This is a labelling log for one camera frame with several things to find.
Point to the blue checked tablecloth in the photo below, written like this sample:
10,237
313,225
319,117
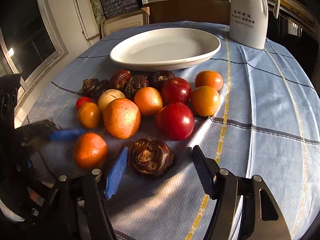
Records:
267,124

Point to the small orange fruit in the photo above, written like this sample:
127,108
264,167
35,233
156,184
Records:
89,115

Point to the large red plum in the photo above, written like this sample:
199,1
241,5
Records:
175,121

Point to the orange mandarin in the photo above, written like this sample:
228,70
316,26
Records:
90,151

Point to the orange yellow fruit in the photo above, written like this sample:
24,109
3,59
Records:
205,100

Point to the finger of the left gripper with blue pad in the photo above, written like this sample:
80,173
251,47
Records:
67,134

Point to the big dark water chestnut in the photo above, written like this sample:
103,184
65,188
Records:
151,159

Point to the wooden cabinet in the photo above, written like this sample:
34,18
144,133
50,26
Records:
131,19

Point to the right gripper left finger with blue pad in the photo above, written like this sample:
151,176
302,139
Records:
95,188

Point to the window frame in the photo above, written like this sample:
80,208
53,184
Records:
30,40

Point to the small red cherry tomato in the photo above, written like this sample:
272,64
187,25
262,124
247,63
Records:
81,101

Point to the dark water chestnut extra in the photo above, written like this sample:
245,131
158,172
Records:
99,89

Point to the white oval plate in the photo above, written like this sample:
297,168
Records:
165,49

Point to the large orange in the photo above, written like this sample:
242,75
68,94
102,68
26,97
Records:
122,118

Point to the pale yellow fruit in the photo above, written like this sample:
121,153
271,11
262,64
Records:
107,97

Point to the white thermos jug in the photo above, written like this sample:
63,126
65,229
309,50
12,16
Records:
249,22

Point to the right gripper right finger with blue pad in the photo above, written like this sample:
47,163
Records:
261,217

